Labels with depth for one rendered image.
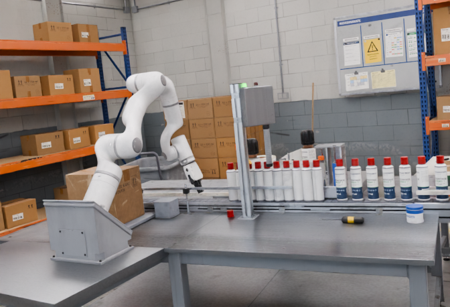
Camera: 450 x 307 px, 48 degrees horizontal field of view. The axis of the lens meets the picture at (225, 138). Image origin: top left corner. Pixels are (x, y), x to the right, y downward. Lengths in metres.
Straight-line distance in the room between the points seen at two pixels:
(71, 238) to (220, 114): 4.19
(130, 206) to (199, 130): 3.73
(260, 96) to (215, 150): 3.81
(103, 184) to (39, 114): 5.18
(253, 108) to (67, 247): 1.05
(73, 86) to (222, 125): 2.04
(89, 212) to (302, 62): 5.50
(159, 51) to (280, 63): 2.24
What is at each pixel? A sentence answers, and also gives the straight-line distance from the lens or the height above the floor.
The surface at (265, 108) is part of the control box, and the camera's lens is 2.50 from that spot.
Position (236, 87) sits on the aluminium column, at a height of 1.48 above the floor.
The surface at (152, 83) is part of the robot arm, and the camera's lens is 2.51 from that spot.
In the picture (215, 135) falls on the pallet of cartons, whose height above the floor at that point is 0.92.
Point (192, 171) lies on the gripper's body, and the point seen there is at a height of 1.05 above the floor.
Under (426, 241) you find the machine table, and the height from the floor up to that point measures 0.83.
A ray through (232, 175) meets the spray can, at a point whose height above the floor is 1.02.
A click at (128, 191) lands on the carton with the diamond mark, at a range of 2.67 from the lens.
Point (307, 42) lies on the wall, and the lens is 7.23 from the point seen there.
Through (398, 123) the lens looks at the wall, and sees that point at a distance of 6.90.
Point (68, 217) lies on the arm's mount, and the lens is 2.20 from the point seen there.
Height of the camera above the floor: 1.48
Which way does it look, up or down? 5 degrees down
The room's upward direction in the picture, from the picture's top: 6 degrees counter-clockwise
